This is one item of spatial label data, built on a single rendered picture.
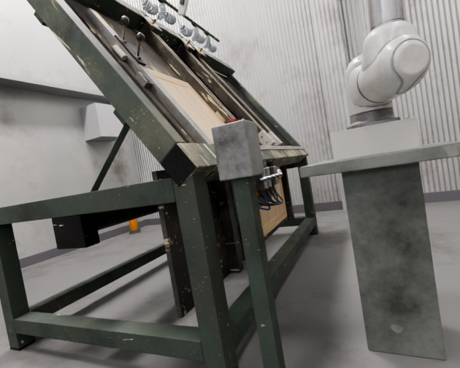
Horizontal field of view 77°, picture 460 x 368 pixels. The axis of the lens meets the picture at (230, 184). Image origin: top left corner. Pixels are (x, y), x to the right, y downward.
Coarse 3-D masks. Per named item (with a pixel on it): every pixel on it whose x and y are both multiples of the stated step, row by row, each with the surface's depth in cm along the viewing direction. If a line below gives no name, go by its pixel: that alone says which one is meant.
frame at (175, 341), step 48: (96, 192) 121; (144, 192) 110; (192, 192) 101; (288, 192) 286; (0, 240) 158; (96, 240) 133; (192, 240) 103; (240, 240) 185; (288, 240) 222; (0, 288) 160; (96, 288) 207; (192, 288) 106; (48, 336) 146; (96, 336) 131; (144, 336) 119; (192, 336) 112; (240, 336) 116
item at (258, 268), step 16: (240, 192) 97; (256, 192) 100; (240, 208) 97; (256, 208) 98; (240, 224) 98; (256, 224) 96; (256, 240) 96; (256, 256) 97; (256, 272) 97; (256, 288) 98; (256, 304) 99; (272, 304) 100; (256, 320) 99; (272, 320) 98; (272, 336) 98; (272, 352) 98
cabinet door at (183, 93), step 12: (156, 72) 152; (168, 84) 152; (180, 84) 167; (180, 96) 152; (192, 96) 167; (192, 108) 152; (204, 108) 167; (204, 120) 151; (216, 120) 166; (204, 132) 139
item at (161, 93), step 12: (96, 24) 143; (108, 36) 141; (120, 48) 138; (132, 60) 136; (144, 72) 134; (156, 84) 132; (156, 96) 133; (168, 96) 131; (168, 108) 131; (180, 108) 132; (180, 120) 129; (192, 120) 131; (192, 132) 127
